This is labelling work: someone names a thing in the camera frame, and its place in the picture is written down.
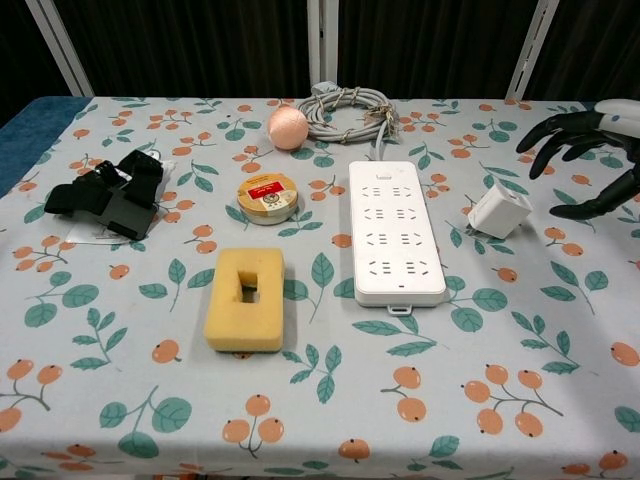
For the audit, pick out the white power adapter plug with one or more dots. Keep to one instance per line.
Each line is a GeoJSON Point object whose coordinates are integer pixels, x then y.
{"type": "Point", "coordinates": [498, 206]}

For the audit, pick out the yellow sponge with rectangular hole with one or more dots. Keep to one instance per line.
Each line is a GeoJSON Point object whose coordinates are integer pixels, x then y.
{"type": "Point", "coordinates": [245, 300]}

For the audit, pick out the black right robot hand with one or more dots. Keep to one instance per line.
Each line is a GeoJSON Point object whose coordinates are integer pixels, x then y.
{"type": "Point", "coordinates": [600, 127]}

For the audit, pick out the clear plastic bag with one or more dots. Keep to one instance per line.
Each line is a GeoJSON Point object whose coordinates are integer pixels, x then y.
{"type": "Point", "coordinates": [87, 235]}

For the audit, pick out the pink ball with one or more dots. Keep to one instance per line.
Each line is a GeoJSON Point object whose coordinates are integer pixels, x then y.
{"type": "Point", "coordinates": [287, 129]}

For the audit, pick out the white power strip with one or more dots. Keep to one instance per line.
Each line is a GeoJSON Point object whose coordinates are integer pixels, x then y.
{"type": "Point", "coordinates": [395, 232]}

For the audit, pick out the round tin with red label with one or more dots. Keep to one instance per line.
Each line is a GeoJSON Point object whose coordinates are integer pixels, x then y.
{"type": "Point", "coordinates": [266, 197]}

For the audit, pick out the dark curtain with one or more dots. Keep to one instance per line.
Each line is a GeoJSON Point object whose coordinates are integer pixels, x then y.
{"type": "Point", "coordinates": [200, 45]}

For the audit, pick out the floral tablecloth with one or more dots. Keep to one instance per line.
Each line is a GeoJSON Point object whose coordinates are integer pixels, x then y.
{"type": "Point", "coordinates": [320, 400]}

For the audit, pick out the white metal frame post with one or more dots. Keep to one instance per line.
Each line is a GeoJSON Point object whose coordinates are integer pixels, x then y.
{"type": "Point", "coordinates": [62, 47]}
{"type": "Point", "coordinates": [322, 40]}
{"type": "Point", "coordinates": [532, 47]}

